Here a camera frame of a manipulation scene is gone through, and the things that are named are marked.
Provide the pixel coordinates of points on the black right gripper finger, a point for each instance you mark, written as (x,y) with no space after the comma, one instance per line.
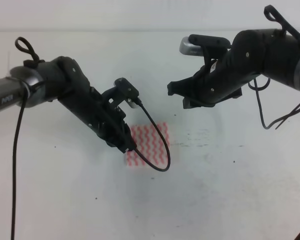
(191,104)
(184,87)

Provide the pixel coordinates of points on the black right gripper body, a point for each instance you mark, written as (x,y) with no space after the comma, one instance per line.
(224,83)

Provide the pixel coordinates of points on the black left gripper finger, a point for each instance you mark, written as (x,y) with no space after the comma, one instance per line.
(119,144)
(129,141)

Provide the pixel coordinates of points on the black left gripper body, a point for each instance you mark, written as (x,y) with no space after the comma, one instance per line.
(108,119)

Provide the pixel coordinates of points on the pink white striped towel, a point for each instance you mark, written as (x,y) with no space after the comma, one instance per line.
(150,144)

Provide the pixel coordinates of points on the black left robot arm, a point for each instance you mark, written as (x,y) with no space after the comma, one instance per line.
(38,81)

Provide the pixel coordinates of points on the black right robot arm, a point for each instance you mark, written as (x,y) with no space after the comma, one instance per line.
(273,53)

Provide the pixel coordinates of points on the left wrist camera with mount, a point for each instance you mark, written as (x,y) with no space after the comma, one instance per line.
(123,91)

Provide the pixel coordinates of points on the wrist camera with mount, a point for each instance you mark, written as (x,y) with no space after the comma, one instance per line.
(212,48)
(123,91)

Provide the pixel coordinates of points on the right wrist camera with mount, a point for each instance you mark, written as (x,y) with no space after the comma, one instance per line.
(212,48)

